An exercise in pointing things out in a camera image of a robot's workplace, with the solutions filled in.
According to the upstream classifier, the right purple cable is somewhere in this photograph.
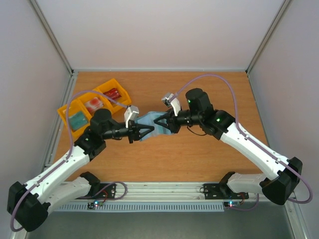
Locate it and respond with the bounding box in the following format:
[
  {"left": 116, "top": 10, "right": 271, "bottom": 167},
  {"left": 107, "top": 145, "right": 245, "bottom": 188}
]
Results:
[{"left": 171, "top": 74, "right": 314, "bottom": 204}]

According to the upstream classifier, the red card stack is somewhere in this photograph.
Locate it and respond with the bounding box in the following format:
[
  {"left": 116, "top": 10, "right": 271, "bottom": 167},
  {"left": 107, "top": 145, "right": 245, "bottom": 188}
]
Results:
[{"left": 103, "top": 88, "right": 122, "bottom": 100}]

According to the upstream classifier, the teal card holder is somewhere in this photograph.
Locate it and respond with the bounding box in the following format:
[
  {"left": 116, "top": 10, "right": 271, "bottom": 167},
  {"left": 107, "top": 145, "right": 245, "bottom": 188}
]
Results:
[{"left": 135, "top": 112, "right": 172, "bottom": 141}]

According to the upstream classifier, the right small circuit board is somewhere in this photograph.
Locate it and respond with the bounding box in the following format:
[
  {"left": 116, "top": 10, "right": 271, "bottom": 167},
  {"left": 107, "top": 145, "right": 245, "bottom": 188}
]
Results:
[{"left": 224, "top": 201, "right": 244, "bottom": 208}]

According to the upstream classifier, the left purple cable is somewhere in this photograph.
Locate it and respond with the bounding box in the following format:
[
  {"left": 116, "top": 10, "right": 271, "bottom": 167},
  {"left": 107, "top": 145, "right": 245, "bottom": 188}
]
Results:
[{"left": 9, "top": 90, "right": 130, "bottom": 232}]

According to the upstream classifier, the teal card stack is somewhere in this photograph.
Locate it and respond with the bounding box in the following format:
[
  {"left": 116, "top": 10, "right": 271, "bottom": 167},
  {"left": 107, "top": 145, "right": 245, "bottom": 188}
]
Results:
[{"left": 68, "top": 111, "right": 88, "bottom": 131}]

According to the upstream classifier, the grey slotted cable duct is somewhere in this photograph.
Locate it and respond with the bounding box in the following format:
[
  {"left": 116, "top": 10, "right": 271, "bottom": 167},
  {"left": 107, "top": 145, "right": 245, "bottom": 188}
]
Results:
[{"left": 56, "top": 202, "right": 224, "bottom": 213}]

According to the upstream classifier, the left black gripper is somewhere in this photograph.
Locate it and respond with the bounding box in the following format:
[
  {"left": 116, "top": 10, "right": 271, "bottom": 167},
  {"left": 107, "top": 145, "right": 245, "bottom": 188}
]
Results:
[{"left": 103, "top": 117, "right": 155, "bottom": 144}]

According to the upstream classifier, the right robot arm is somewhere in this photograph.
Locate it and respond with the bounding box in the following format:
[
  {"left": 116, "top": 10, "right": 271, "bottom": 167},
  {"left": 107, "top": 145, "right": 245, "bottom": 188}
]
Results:
[{"left": 154, "top": 88, "right": 303, "bottom": 205}]

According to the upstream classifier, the purple cable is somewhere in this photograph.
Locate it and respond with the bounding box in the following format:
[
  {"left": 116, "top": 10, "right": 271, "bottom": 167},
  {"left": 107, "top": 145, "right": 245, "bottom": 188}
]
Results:
[
  {"left": 171, "top": 74, "right": 314, "bottom": 204},
  {"left": 9, "top": 90, "right": 130, "bottom": 232}
]

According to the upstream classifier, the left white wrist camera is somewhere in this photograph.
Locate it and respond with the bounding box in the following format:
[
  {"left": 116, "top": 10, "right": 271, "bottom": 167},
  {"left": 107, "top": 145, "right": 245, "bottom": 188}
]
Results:
[{"left": 124, "top": 105, "right": 140, "bottom": 128}]

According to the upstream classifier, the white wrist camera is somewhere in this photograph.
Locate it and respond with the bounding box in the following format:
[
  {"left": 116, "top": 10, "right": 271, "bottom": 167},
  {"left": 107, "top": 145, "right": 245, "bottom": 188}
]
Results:
[
  {"left": 161, "top": 93, "right": 181, "bottom": 116},
  {"left": 124, "top": 105, "right": 140, "bottom": 128}
]

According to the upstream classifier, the left small circuit board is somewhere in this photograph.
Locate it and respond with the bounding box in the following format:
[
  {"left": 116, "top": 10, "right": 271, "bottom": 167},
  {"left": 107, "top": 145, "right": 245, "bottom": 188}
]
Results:
[{"left": 87, "top": 201, "right": 104, "bottom": 210}]

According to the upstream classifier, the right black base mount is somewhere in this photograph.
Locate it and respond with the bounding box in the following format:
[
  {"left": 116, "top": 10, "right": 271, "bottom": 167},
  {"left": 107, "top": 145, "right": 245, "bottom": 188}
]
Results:
[{"left": 199, "top": 183, "right": 249, "bottom": 200}]

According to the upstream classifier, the yellow bin near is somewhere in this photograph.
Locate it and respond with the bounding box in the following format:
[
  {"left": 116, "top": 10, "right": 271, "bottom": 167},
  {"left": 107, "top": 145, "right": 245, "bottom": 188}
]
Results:
[{"left": 68, "top": 102, "right": 89, "bottom": 138}]

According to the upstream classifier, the small circuit board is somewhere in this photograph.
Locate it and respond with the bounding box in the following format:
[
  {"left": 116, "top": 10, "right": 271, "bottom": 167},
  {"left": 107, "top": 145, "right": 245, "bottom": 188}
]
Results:
[
  {"left": 224, "top": 201, "right": 244, "bottom": 208},
  {"left": 87, "top": 201, "right": 104, "bottom": 210}
]

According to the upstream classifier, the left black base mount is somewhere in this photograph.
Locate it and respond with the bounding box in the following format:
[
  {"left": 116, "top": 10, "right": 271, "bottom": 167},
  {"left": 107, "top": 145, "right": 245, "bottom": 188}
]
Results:
[{"left": 83, "top": 183, "right": 116, "bottom": 200}]

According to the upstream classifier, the yellow bin middle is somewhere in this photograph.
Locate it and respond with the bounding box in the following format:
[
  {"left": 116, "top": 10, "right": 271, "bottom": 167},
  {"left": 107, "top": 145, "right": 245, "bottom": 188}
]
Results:
[{"left": 75, "top": 93, "right": 113, "bottom": 120}]

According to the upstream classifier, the white red-dot card stack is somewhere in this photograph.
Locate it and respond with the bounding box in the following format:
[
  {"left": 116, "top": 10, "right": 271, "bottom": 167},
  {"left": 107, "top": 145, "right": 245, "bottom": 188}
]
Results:
[{"left": 84, "top": 97, "right": 104, "bottom": 114}]

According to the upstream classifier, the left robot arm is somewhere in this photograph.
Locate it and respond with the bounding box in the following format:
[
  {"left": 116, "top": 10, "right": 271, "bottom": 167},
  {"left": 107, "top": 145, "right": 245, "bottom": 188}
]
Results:
[{"left": 7, "top": 106, "right": 155, "bottom": 232}]

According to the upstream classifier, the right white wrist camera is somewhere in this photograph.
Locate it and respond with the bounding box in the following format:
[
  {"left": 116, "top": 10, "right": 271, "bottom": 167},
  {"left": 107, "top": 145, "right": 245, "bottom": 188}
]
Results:
[{"left": 161, "top": 93, "right": 181, "bottom": 116}]

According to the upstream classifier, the yellow bin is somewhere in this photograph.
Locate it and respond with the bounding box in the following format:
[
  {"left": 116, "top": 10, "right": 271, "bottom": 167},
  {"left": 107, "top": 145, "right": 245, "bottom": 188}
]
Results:
[
  {"left": 95, "top": 78, "right": 132, "bottom": 114},
  {"left": 68, "top": 102, "right": 89, "bottom": 138},
  {"left": 75, "top": 93, "right": 113, "bottom": 120}
]

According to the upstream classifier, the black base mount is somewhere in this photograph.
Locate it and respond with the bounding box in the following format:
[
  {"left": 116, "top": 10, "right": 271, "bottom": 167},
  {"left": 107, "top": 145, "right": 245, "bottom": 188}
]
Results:
[
  {"left": 83, "top": 183, "right": 116, "bottom": 200},
  {"left": 199, "top": 183, "right": 249, "bottom": 200}
]

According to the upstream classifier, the aluminium front rail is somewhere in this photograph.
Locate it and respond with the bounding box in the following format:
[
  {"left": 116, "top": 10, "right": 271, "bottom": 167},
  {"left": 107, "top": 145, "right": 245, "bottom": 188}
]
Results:
[{"left": 26, "top": 181, "right": 297, "bottom": 203}]

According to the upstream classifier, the yellow bin far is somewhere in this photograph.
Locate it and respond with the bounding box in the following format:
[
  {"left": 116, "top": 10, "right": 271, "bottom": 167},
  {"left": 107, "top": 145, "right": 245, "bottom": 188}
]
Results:
[{"left": 95, "top": 78, "right": 132, "bottom": 114}]

